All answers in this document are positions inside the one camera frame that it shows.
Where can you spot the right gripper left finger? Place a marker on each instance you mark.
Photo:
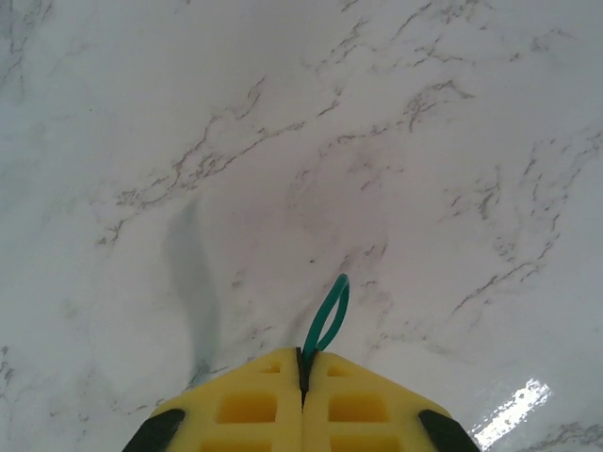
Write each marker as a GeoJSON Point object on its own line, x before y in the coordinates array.
{"type": "Point", "coordinates": [245, 400]}

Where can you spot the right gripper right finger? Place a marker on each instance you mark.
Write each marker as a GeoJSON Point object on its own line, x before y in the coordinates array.
{"type": "Point", "coordinates": [367, 400]}

